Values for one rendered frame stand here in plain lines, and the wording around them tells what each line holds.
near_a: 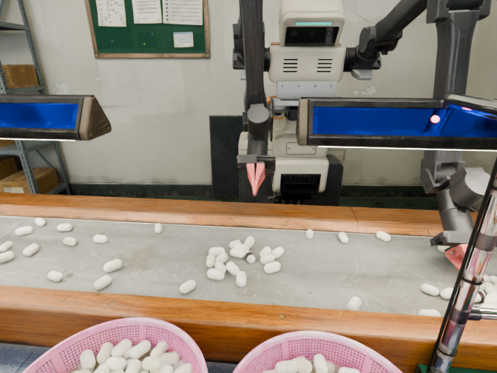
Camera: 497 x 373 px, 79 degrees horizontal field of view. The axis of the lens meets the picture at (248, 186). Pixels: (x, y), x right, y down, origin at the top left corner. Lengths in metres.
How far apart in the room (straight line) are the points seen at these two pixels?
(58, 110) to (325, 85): 0.88
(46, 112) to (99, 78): 2.27
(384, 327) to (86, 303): 0.51
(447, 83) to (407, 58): 2.07
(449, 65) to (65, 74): 2.73
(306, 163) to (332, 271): 0.61
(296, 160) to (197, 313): 0.81
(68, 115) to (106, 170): 2.47
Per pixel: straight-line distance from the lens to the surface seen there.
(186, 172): 2.82
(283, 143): 1.23
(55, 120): 0.62
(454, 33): 0.81
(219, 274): 0.65
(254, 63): 0.80
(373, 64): 1.28
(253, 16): 0.77
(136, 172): 2.96
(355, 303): 0.62
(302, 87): 1.17
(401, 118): 0.53
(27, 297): 0.71
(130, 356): 0.57
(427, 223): 0.94
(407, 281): 0.74
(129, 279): 0.71
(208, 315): 0.56
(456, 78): 0.80
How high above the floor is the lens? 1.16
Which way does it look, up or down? 22 degrees down
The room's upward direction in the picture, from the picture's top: straight up
